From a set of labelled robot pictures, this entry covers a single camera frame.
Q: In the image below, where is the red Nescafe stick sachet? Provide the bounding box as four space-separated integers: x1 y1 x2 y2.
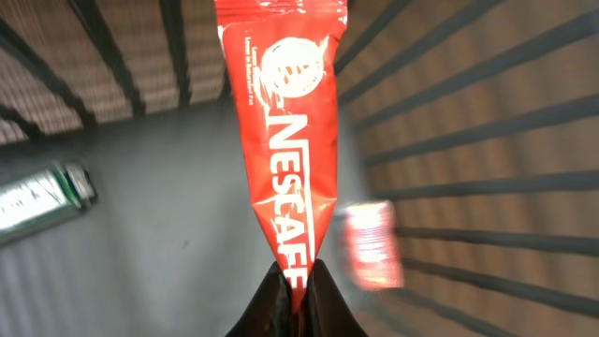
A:
215 0 348 312

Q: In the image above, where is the small red carton box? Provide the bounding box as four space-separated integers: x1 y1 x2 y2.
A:
335 200 405 291

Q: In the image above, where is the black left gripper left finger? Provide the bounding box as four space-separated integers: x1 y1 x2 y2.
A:
226 262 292 337

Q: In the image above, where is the grey plastic shopping basket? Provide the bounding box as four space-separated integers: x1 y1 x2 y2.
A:
1 0 598 336

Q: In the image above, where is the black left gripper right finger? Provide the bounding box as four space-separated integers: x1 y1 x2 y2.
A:
303 259 368 337

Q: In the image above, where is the dark green gum pack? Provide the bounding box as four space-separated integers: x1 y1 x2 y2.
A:
1 163 98 245

